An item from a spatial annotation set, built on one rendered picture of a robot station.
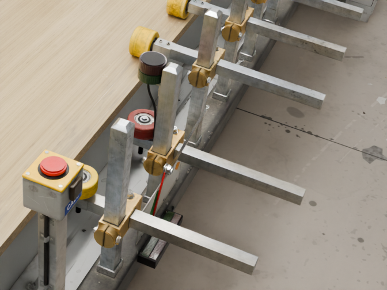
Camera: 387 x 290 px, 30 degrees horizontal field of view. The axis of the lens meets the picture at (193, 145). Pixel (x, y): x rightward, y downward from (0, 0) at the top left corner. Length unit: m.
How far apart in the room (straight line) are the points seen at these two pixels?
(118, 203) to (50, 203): 0.37
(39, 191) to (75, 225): 0.74
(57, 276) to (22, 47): 0.83
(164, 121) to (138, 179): 0.39
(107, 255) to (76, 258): 0.19
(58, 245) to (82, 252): 0.57
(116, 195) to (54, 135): 0.28
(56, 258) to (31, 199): 0.15
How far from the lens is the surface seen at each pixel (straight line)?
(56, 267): 1.27
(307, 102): 1.84
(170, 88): 1.58
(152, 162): 1.69
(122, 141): 1.37
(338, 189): 3.06
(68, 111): 1.75
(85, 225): 1.86
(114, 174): 1.43
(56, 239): 1.21
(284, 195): 1.70
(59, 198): 1.11
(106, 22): 2.09
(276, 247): 2.75
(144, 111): 1.75
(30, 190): 1.13
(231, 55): 2.09
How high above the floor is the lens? 1.99
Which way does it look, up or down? 40 degrees down
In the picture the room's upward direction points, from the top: 10 degrees clockwise
